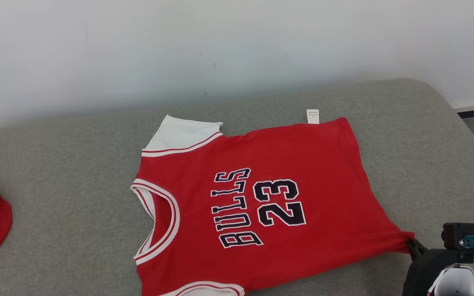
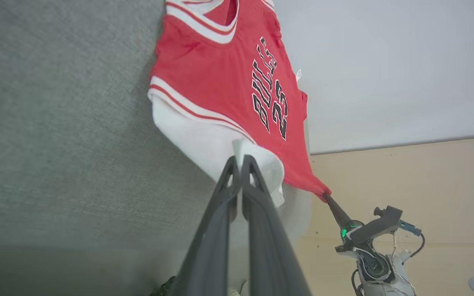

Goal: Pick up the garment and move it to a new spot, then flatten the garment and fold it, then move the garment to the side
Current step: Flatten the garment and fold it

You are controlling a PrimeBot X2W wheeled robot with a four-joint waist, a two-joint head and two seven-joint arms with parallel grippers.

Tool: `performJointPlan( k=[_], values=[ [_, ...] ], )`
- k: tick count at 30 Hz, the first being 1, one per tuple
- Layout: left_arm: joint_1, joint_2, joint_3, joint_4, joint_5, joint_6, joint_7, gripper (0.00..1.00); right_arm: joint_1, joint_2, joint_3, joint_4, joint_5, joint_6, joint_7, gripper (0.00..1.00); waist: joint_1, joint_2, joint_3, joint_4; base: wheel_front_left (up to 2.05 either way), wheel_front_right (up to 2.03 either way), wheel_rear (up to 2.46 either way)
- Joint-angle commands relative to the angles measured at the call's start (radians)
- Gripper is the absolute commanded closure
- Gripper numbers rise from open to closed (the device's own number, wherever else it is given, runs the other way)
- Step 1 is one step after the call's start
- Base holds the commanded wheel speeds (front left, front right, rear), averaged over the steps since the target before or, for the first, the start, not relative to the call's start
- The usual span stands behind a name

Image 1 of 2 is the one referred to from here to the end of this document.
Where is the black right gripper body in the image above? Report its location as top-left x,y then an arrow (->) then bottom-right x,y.
402,248 -> 474,296

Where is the grey fabric sofa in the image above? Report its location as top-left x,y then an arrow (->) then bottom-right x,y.
0,78 -> 474,296

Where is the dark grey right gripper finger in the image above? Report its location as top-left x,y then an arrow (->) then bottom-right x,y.
407,238 -> 430,260

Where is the red Bulls basketball jersey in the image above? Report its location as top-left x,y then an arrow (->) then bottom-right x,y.
130,109 -> 415,296

